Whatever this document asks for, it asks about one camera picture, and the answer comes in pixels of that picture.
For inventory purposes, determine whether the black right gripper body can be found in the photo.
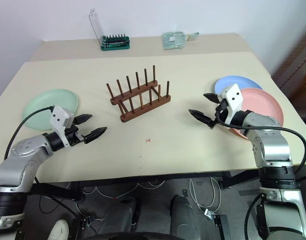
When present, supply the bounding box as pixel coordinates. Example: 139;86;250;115
212;98;230;126

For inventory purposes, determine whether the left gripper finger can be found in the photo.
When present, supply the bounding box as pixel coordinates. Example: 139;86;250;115
83;126;108;145
76;113;94;125

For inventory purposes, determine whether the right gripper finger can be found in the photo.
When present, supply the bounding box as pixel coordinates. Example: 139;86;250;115
188;108;216;129
203;92;220;104

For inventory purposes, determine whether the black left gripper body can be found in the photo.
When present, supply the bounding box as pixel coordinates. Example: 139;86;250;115
64;116;86;147

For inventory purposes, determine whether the wooden dish rack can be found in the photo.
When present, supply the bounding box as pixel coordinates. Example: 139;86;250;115
106;64;171;123

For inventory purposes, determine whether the blue plate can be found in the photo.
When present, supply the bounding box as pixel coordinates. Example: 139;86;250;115
214;76;265;96

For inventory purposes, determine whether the green plate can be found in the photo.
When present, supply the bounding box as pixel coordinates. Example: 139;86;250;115
22;88;79;131

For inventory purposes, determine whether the red plate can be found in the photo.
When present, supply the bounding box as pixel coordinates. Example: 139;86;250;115
227;87;285;140

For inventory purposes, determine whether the clear green plastic bag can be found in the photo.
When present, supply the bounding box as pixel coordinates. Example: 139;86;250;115
161;31;189;51

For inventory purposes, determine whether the green screwdriver bit set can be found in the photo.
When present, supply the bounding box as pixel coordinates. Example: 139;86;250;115
100;34;131;52

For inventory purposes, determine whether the brown wooden furniture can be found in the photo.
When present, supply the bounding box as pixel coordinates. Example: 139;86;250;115
271;44;306;131

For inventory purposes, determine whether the dark grey rounded leg cover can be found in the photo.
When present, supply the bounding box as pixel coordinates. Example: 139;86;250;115
102;196;139;240
169;194;202;240

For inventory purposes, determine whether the white shoe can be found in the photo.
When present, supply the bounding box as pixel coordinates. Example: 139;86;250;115
47;219;69;240

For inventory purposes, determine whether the clear plastic case lid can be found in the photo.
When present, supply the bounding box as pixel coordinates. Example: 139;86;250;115
89;8;105;41

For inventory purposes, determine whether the black box on floor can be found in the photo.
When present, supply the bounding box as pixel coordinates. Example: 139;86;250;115
212;214;231;240

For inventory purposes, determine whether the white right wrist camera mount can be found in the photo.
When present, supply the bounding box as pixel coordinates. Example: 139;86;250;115
217;83;244;118

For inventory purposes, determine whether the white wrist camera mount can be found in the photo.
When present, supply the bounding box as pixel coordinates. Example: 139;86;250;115
49;105;76;148
217;83;244;118

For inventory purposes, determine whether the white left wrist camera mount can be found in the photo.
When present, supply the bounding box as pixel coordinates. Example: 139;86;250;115
49;105;76;148

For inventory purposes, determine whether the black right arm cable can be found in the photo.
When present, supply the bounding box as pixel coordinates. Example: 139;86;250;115
216;109;306;176

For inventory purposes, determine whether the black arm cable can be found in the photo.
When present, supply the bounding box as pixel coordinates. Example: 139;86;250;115
4;106;55;162
216;109;306;176

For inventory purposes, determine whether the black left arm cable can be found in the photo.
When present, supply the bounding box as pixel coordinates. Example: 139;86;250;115
4;106;55;162

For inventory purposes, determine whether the black table frame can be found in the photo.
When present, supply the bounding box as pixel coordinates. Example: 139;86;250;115
27;163;306;203

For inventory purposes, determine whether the white cable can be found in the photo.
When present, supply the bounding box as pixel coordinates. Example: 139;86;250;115
82;179;166;201
189;176;222;214

